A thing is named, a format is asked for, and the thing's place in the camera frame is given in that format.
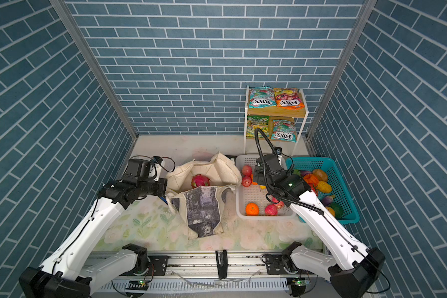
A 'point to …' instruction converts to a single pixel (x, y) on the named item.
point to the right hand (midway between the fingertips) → (265, 169)
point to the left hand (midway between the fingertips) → (167, 183)
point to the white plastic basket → (257, 193)
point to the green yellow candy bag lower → (257, 121)
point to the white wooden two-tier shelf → (274, 112)
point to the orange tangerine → (252, 209)
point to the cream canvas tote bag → (202, 208)
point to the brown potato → (320, 175)
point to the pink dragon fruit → (200, 180)
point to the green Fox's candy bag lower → (284, 130)
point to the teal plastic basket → (339, 190)
